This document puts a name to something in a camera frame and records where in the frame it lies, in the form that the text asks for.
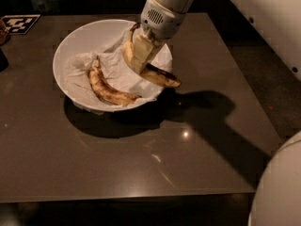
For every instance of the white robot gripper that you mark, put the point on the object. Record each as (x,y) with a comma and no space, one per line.
(161,23)

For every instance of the spotted banana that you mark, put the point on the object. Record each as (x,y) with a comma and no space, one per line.
(151,73)
(104,91)

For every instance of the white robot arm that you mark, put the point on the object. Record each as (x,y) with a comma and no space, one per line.
(277,23)

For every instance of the white round bowl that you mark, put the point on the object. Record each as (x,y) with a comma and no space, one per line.
(162,60)

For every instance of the white paper towel liner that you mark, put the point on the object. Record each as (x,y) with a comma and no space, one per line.
(104,40)

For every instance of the black white fiducial marker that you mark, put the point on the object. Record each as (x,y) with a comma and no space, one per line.
(20,24)

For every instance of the brown object at edge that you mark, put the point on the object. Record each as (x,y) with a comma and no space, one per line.
(4,35)

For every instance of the dark object at edge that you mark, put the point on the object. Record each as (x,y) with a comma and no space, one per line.
(3,61)

